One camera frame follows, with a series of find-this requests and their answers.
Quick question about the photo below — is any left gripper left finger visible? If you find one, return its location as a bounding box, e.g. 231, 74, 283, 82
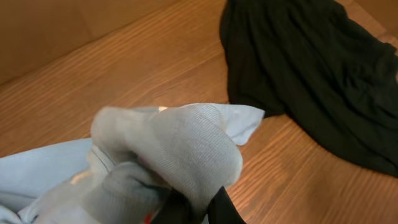
150, 190, 195, 224

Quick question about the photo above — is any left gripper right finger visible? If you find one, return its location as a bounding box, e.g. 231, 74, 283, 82
207, 187, 246, 224

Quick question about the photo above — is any light blue t-shirt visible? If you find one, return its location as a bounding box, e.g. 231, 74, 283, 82
1, 103, 264, 223

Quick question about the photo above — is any black t-shirt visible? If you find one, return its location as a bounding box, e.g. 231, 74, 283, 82
220, 0, 397, 176

